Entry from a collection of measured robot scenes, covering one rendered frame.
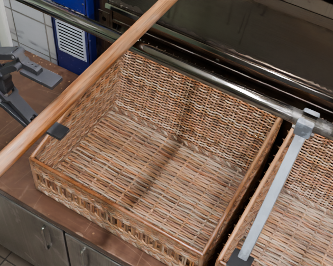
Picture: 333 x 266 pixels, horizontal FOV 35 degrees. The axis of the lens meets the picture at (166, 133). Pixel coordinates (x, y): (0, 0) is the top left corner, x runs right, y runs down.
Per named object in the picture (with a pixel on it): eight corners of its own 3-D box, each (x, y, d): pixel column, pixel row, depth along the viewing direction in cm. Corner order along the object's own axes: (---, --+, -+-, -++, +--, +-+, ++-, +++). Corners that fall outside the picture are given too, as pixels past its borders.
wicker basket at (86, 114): (123, 92, 182) (123, 29, 161) (271, 163, 165) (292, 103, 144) (31, 189, 154) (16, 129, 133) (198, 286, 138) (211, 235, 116)
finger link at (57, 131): (30, 123, 100) (31, 125, 100) (59, 138, 97) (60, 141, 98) (40, 113, 101) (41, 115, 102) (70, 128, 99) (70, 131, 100)
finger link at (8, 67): (5, 70, 99) (-1, 64, 98) (34, 58, 91) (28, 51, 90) (-10, 83, 96) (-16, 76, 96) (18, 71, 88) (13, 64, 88)
